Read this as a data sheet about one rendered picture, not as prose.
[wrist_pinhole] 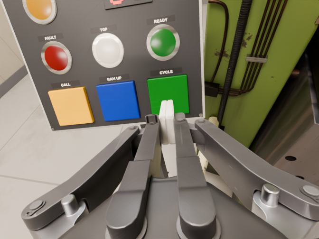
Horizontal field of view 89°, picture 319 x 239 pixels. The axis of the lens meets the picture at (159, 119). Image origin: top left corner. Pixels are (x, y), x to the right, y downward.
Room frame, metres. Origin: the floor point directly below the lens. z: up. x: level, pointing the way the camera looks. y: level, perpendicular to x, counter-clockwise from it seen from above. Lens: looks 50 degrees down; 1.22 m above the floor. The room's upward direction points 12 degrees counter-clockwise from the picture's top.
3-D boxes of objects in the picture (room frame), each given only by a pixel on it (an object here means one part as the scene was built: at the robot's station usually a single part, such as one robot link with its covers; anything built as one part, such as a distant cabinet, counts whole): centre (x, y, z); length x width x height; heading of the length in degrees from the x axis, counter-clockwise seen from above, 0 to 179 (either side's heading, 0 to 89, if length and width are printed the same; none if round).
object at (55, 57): (0.31, 0.16, 1.09); 0.05 x 0.03 x 0.04; 56
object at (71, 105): (0.27, 0.17, 1.01); 0.07 x 0.05 x 0.07; 81
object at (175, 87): (0.24, -0.03, 1.01); 0.07 x 0.05 x 0.07; 81
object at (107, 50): (0.30, 0.06, 1.09); 0.05 x 0.03 x 0.04; 56
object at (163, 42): (0.28, -0.03, 1.09); 0.05 x 0.03 x 0.04; 56
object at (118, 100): (0.25, 0.07, 1.01); 0.07 x 0.05 x 0.07; 81
